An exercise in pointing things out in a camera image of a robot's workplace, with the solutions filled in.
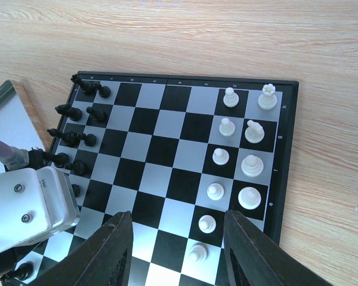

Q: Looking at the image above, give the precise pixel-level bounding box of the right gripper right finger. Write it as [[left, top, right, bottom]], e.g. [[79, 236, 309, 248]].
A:
[[224, 210, 330, 285]]

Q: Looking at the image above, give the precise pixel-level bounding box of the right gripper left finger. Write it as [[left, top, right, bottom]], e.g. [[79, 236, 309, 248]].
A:
[[32, 211, 133, 285]]

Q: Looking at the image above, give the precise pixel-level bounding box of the black pawn piece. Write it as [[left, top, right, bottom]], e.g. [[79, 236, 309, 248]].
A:
[[86, 107, 107, 123], [72, 184, 81, 197], [95, 83, 112, 98], [78, 133, 97, 147], [64, 161, 88, 176]]

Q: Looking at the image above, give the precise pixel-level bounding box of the black queen piece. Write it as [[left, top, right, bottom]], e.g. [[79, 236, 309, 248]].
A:
[[27, 149, 70, 170]]

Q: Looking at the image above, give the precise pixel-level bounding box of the black bishop piece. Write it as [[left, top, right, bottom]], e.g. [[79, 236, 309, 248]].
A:
[[47, 129, 79, 147]]

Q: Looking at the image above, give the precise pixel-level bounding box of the black and silver chessboard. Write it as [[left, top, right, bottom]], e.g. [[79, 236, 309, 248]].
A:
[[0, 70, 300, 286]]

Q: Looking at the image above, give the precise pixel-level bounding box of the white pawn piece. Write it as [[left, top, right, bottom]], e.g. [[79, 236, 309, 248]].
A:
[[189, 243, 208, 262], [223, 87, 239, 108], [219, 117, 236, 136], [206, 182, 224, 201], [212, 148, 229, 166], [198, 214, 217, 234]]

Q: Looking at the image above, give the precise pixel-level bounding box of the white king piece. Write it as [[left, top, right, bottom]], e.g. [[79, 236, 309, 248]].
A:
[[238, 186, 261, 210]]

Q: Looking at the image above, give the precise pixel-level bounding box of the white bishop piece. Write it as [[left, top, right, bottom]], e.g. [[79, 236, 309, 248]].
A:
[[241, 154, 264, 177]]

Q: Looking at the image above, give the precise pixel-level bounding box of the white knight piece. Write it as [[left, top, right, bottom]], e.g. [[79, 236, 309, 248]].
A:
[[245, 120, 265, 144]]

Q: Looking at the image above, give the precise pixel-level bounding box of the black knight piece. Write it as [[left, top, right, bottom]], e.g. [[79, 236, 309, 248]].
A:
[[55, 104, 82, 121]]

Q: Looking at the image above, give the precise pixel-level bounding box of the white rook piece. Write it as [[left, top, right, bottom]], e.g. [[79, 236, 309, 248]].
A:
[[258, 83, 277, 110]]

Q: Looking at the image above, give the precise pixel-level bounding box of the metal tray with wooden rim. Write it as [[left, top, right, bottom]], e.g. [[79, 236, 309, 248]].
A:
[[0, 80, 56, 178]]

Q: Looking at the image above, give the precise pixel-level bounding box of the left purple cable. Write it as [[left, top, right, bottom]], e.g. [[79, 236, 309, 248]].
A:
[[0, 133, 29, 169]]

